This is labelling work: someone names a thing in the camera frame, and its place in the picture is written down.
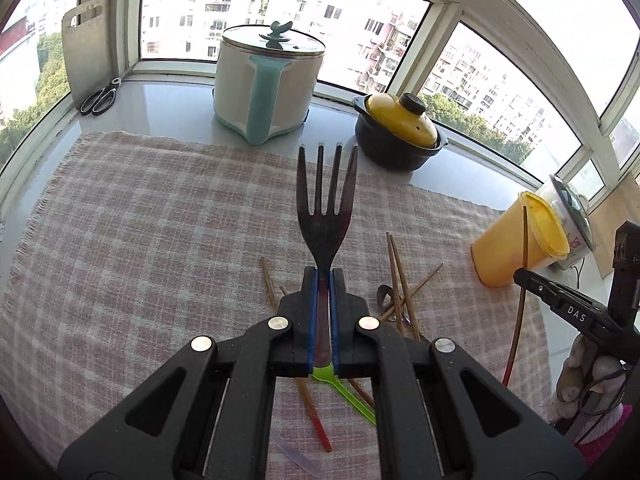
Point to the metal spoon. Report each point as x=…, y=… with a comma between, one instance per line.
x=384, y=296

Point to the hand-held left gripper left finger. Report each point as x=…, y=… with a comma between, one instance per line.
x=312, y=325

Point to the dark casserole pot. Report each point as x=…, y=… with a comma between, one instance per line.
x=390, y=145

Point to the white cutting board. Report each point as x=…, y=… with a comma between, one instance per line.
x=90, y=50

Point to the pink checked cloth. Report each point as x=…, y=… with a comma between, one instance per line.
x=150, y=235

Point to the yellow plastic cup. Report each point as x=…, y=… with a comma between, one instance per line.
x=500, y=250

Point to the clear plastic strip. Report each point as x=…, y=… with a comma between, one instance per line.
x=295, y=452

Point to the yellow pot lid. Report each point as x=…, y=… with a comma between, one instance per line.
x=400, y=117

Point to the dark metal fork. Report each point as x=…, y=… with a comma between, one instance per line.
x=325, y=230

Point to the white window frame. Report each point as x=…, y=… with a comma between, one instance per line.
x=445, y=15

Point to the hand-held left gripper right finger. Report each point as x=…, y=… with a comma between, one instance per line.
x=334, y=330

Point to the white and teal rice cooker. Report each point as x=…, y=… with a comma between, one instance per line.
x=235, y=95

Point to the green plastic spoon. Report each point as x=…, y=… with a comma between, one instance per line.
x=324, y=374

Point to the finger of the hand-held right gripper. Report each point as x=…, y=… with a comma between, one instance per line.
x=542, y=287

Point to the person's right hand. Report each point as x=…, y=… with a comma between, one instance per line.
x=575, y=380

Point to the person's right forearm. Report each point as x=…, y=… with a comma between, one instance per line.
x=612, y=435

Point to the small white cooker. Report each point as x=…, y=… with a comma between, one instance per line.
x=575, y=240

